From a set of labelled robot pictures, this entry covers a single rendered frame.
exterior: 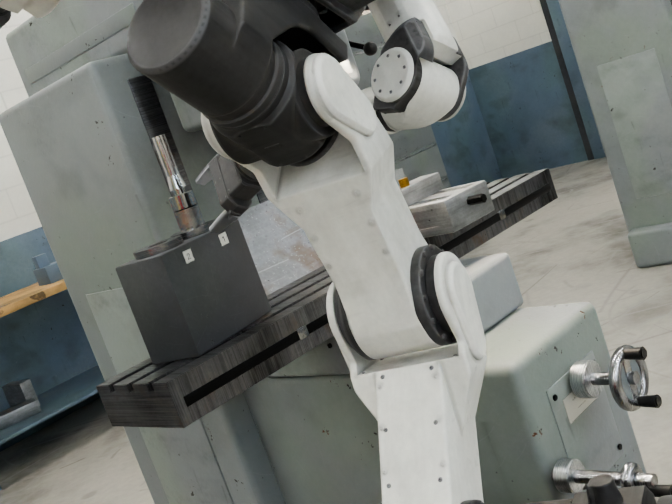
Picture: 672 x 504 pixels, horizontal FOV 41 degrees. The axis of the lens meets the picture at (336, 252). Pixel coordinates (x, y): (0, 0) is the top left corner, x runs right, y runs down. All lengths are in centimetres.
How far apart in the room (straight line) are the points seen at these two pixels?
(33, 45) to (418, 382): 156
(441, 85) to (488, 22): 809
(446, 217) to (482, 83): 770
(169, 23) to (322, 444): 126
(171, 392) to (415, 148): 627
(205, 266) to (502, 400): 58
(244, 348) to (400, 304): 44
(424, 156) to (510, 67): 197
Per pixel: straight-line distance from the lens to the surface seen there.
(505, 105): 944
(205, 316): 159
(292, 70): 105
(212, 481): 231
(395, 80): 126
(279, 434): 214
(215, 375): 153
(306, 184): 117
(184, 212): 167
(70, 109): 219
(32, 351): 610
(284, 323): 163
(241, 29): 99
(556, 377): 171
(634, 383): 168
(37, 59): 249
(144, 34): 100
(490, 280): 186
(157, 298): 158
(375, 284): 121
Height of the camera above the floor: 128
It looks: 9 degrees down
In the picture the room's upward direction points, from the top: 20 degrees counter-clockwise
